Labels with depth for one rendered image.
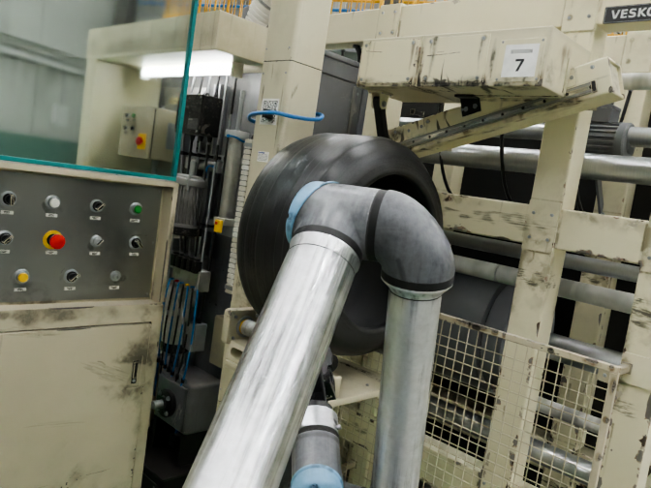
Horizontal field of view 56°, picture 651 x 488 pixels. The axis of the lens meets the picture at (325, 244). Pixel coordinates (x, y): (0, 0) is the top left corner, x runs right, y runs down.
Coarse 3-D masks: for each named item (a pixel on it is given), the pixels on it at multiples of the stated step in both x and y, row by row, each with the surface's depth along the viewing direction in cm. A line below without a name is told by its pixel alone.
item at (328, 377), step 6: (324, 366) 123; (324, 372) 122; (330, 372) 127; (324, 378) 121; (330, 378) 128; (330, 384) 123; (330, 390) 124; (330, 396) 126; (312, 402) 117; (318, 402) 117; (324, 402) 117; (330, 408) 118
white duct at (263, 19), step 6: (258, 0) 224; (264, 0) 223; (270, 0) 222; (252, 6) 226; (258, 6) 225; (264, 6) 224; (270, 6) 224; (252, 12) 226; (258, 12) 225; (264, 12) 225; (246, 18) 229; (252, 18) 227; (258, 18) 227; (264, 18) 227; (264, 24) 228
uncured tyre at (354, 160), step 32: (288, 160) 150; (320, 160) 144; (352, 160) 143; (384, 160) 148; (416, 160) 158; (256, 192) 150; (288, 192) 142; (416, 192) 175; (256, 224) 146; (256, 256) 146; (256, 288) 150; (352, 288) 188; (384, 288) 185; (352, 320) 180; (384, 320) 176; (352, 352) 156
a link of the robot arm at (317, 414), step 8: (312, 408) 115; (320, 408) 115; (328, 408) 116; (304, 416) 114; (312, 416) 113; (320, 416) 113; (328, 416) 114; (336, 416) 117; (304, 424) 113; (312, 424) 112; (320, 424) 112; (328, 424) 113; (336, 424) 116
